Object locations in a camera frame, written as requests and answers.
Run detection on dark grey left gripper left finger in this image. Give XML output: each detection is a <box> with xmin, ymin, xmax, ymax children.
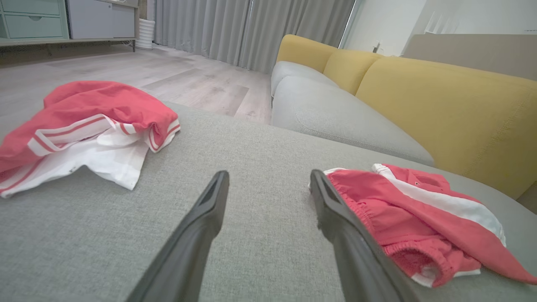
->
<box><xmin>126</xmin><ymin>170</ymin><xmax>230</xmax><ymax>302</ymax></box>

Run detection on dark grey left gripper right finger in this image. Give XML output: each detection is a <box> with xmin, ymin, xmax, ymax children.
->
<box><xmin>310</xmin><ymin>169</ymin><xmax>420</xmax><ymax>302</ymax></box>

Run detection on red and white t-shirt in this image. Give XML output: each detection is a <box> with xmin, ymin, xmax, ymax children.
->
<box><xmin>0</xmin><ymin>81</ymin><xmax>181</xmax><ymax>199</ymax></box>

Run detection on red and white shorts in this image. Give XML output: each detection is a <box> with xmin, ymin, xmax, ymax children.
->
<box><xmin>310</xmin><ymin>163</ymin><xmax>537</xmax><ymax>289</ymax></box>

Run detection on large grey sofa ottoman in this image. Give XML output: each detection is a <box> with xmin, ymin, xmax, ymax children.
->
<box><xmin>0</xmin><ymin>101</ymin><xmax>537</xmax><ymax>302</ymax></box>

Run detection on long grey sofa seat cushion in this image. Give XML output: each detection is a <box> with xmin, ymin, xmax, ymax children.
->
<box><xmin>271</xmin><ymin>75</ymin><xmax>435</xmax><ymax>167</ymax></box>

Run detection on wide yellow sofa back cushion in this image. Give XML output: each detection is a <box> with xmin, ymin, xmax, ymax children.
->
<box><xmin>355</xmin><ymin>56</ymin><xmax>537</xmax><ymax>200</ymax></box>

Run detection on narrow yellow sofa back cushion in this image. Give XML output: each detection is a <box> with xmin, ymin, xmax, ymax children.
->
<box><xmin>323</xmin><ymin>49</ymin><xmax>385</xmax><ymax>96</ymax></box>

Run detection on short grey sofa seat cushion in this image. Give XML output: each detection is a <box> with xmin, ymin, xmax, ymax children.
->
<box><xmin>271</xmin><ymin>61</ymin><xmax>339</xmax><ymax>98</ymax></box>

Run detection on white ribbed bin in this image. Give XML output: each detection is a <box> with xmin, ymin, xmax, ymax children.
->
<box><xmin>136</xmin><ymin>18</ymin><xmax>156</xmax><ymax>50</ymax></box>

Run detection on yellow sofa end cushion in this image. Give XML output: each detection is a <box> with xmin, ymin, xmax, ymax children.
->
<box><xmin>276</xmin><ymin>34</ymin><xmax>339</xmax><ymax>74</ymax></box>

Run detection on grey curtain panel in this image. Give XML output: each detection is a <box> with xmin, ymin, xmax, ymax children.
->
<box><xmin>153</xmin><ymin>0</ymin><xmax>253</xmax><ymax>66</ymax></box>
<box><xmin>239</xmin><ymin>0</ymin><xmax>357</xmax><ymax>75</ymax></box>

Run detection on beige board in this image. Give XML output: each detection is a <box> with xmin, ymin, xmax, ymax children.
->
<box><xmin>402</xmin><ymin>34</ymin><xmax>537</xmax><ymax>81</ymax></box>

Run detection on green and grey TV cabinet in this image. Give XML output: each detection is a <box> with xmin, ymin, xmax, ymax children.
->
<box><xmin>0</xmin><ymin>0</ymin><xmax>139</xmax><ymax>53</ymax></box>

